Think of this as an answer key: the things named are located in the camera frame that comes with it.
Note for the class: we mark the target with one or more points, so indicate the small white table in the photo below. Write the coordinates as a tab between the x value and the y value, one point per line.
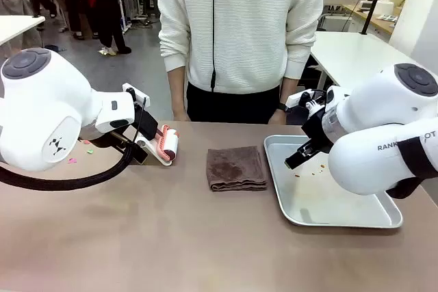
17	27

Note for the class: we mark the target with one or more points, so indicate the wooden workbench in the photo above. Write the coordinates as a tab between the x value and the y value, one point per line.
369	15

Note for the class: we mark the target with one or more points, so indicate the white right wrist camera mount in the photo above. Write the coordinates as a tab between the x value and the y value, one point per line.
294	100

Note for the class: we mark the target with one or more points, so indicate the black wrist watch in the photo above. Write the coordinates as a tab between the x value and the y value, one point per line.
282	107

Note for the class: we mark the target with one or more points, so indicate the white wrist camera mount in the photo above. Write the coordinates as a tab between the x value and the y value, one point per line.
138	93
294	100

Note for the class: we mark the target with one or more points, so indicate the black trousers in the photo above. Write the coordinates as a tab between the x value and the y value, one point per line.
232	107

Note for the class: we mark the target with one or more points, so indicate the yellow object on floor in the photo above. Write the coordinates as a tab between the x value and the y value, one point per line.
107	51

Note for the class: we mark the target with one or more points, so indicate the silver metal tray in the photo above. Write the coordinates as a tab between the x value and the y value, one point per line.
308	196

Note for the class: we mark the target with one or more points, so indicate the pink and white lint roller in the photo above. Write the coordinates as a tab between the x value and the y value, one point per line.
170	141

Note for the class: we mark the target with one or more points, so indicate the person left forearm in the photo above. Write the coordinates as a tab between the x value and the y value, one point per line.
289	90

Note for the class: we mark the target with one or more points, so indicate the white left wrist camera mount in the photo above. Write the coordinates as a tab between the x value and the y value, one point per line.
138	93

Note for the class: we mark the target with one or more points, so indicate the brown towel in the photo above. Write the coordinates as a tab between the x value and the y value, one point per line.
236	169

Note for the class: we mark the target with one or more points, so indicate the bystander in red and white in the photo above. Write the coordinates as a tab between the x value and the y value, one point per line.
106	4

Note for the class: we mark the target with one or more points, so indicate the white folded roller stand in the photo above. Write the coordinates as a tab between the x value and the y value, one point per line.
154	153

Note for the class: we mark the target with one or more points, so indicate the person right hand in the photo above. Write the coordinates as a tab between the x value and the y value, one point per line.
180	115

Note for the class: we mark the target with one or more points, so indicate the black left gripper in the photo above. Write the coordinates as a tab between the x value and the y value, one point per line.
148	124

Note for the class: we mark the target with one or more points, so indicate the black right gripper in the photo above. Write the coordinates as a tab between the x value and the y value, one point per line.
316	128

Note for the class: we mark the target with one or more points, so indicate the person right forearm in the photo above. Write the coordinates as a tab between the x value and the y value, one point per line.
177	90

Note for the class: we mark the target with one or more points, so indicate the person left hand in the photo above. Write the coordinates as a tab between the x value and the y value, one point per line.
277	117

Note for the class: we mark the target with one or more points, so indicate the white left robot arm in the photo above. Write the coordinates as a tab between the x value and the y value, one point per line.
44	110

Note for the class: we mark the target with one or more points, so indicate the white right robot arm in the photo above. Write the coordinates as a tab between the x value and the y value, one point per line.
369	107

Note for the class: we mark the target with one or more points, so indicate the blue cloth on floor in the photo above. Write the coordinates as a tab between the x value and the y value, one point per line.
54	48

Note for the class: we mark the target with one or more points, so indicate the bystander in beige skirt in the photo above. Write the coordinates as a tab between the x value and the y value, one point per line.
13	8

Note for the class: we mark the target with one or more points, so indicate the white knit zip jacket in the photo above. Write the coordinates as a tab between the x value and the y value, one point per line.
239	32

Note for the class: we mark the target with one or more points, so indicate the large white table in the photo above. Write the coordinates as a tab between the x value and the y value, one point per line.
359	56

